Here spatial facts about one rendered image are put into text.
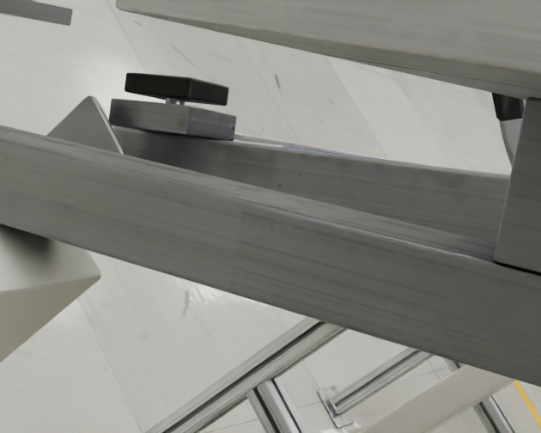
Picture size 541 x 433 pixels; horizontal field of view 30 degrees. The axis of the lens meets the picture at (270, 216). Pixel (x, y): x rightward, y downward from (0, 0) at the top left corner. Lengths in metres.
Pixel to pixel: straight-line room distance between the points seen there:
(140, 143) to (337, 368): 1.71
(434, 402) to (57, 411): 0.60
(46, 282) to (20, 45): 1.80
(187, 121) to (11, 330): 0.22
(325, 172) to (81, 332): 1.20
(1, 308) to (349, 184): 0.24
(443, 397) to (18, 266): 1.34
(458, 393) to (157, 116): 1.14
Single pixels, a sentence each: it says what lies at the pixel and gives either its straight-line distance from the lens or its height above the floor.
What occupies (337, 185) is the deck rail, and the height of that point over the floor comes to 0.85.
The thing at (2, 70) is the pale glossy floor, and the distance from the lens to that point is 2.06.
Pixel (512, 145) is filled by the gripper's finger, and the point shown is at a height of 0.92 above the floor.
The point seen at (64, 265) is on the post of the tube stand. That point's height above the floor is 0.82.
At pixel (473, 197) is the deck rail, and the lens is 0.53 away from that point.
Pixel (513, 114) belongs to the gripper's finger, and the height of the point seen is 0.94.
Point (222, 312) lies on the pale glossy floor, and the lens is 2.07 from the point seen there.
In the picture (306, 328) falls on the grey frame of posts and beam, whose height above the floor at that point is 0.42.
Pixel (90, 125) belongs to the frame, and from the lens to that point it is 0.61.
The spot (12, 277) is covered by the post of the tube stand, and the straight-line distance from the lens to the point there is 0.37.
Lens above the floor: 1.05
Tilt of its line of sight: 25 degrees down
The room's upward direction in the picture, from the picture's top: 52 degrees clockwise
